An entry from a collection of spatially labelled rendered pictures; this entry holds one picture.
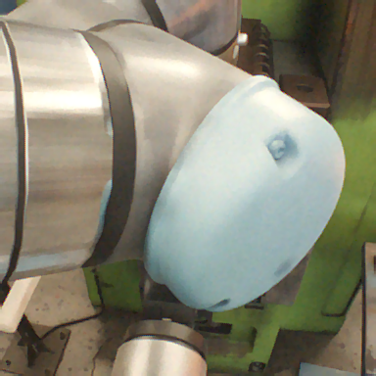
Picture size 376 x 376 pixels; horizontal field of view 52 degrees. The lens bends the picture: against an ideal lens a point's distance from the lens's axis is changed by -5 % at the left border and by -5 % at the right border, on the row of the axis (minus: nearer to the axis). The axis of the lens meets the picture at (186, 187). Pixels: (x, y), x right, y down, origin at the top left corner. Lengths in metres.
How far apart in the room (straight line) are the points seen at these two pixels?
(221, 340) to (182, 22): 1.13
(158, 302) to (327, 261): 0.91
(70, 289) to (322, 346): 0.98
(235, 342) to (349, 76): 0.84
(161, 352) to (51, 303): 1.34
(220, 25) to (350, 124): 0.66
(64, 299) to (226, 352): 0.68
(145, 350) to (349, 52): 0.68
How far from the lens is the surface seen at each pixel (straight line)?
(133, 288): 1.41
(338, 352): 1.54
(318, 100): 0.73
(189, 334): 0.33
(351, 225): 1.11
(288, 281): 0.94
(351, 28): 0.82
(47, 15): 0.22
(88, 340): 1.51
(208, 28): 0.28
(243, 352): 1.29
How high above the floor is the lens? 1.31
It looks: 41 degrees down
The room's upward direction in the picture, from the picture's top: straight up
